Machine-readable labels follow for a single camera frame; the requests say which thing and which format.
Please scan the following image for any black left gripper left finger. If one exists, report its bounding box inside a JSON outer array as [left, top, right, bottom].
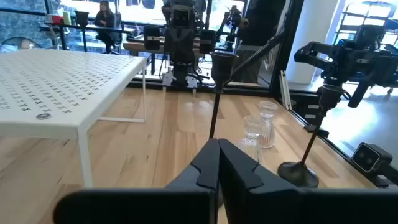
[[53, 138, 220, 224]]

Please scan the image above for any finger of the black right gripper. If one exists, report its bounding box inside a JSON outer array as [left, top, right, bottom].
[[180, 28, 195, 65], [167, 28, 182, 65]]

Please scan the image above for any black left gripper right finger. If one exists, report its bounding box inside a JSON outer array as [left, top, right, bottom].
[[219, 139, 398, 224]]

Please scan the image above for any short black candlestick holder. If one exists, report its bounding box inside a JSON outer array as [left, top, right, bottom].
[[277, 84, 346, 189]]

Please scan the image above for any medium black candlestick holder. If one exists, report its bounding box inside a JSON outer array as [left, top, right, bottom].
[[208, 51, 239, 140]]

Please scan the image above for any ribbed clear glass candle holder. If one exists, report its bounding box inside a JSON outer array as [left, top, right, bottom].
[[238, 115, 265, 164], [257, 101, 279, 149]]

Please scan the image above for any wooden side table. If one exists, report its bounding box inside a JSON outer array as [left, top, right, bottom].
[[123, 41, 167, 75]]

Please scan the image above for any person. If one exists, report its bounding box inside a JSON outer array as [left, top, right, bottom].
[[94, 0, 124, 54], [233, 0, 287, 84]]

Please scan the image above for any dark office desk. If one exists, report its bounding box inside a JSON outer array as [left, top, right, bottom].
[[39, 21, 136, 52]]

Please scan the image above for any black floor fan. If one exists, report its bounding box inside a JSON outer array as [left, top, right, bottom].
[[0, 36, 43, 54]]

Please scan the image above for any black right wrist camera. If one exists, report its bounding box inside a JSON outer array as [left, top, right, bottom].
[[170, 5, 193, 29]]

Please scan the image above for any black rail clip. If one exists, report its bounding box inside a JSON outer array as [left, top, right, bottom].
[[303, 123, 330, 138]]

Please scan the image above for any black stereo camera box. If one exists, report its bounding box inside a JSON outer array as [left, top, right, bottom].
[[351, 142, 393, 174]]

